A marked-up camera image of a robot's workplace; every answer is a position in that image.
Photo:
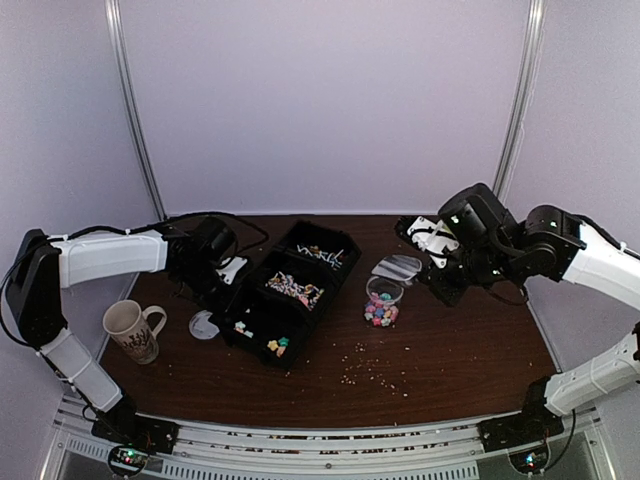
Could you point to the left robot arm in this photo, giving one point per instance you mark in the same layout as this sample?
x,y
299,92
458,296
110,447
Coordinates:
x,y
204,259

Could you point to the black three-compartment candy tray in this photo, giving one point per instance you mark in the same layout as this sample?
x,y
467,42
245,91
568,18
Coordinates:
x,y
281,302

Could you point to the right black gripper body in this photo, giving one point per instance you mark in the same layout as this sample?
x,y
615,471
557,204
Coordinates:
x,y
449,293

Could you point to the metal scoop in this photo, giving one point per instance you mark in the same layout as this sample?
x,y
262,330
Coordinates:
x,y
401,269

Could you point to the front aluminium rail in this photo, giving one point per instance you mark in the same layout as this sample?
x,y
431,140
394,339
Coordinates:
x,y
441,450

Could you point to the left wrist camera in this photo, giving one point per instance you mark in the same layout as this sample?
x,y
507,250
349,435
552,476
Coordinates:
x,y
233,270

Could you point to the cream floral mug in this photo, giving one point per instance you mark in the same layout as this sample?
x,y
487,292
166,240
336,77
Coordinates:
x,y
135,329

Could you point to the right aluminium frame post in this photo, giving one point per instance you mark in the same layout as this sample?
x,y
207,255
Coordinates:
x,y
524,89

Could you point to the clear plastic cup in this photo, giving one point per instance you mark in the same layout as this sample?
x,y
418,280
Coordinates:
x,y
384,297

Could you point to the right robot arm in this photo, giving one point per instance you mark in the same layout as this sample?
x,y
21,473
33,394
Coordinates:
x,y
477,242

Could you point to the aluminium frame post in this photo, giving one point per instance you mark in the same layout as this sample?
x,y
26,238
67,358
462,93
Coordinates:
x,y
118,42
524,89

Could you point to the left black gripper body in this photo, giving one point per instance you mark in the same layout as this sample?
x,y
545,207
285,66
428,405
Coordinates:
x,y
206,293

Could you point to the left aluminium frame post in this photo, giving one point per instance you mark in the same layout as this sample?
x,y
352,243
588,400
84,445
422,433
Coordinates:
x,y
118,42

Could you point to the clear plastic lid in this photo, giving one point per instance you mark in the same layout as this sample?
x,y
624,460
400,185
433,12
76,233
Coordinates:
x,y
201,327

